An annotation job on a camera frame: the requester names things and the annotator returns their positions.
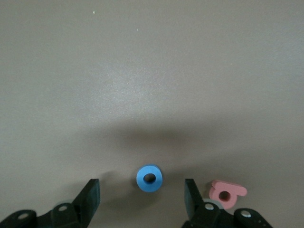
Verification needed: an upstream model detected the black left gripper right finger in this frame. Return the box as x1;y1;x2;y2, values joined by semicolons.
181;179;274;228

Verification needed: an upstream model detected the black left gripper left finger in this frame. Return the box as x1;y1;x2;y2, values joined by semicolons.
0;179;101;228

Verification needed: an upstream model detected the blue foam letter o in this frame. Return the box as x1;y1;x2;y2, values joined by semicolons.
136;164;164;193

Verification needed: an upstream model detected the pink foam letter b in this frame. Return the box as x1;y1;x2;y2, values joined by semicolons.
209;180;248;210

